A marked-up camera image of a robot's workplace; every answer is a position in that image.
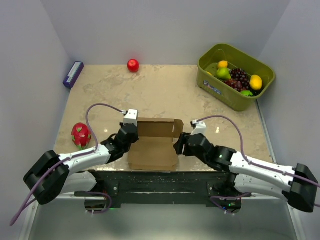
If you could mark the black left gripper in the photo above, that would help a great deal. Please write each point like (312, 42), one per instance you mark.
(135, 138)

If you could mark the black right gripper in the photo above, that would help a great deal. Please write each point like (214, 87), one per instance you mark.
(179, 146)

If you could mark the brown cardboard box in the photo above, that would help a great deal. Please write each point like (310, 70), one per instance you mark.
(154, 150)

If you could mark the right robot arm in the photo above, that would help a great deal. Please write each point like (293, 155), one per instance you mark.
(246, 175)

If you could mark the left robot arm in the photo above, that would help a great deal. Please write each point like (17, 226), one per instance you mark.
(54, 174)

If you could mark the purple rectangular box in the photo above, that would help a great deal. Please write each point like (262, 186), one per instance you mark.
(73, 74)

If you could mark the red dragon fruit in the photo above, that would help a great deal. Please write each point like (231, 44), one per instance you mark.
(81, 135)

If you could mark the red apple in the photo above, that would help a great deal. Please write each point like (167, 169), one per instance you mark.
(133, 65)

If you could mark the green apple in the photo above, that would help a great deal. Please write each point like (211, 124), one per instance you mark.
(247, 93)

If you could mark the green pear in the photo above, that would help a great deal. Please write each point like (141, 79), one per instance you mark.
(223, 73)

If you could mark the dark purple grapes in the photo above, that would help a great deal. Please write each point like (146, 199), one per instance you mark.
(239, 80)

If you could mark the orange fruit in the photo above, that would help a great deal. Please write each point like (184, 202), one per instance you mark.
(222, 64)

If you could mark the green plastic tub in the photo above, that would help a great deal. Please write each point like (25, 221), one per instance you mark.
(208, 80)

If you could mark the yellow lemon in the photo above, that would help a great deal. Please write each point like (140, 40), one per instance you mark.
(256, 82)

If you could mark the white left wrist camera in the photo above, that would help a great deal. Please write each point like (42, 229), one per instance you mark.
(131, 117)

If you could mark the aluminium frame rail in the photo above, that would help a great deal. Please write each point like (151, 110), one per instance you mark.
(235, 175)

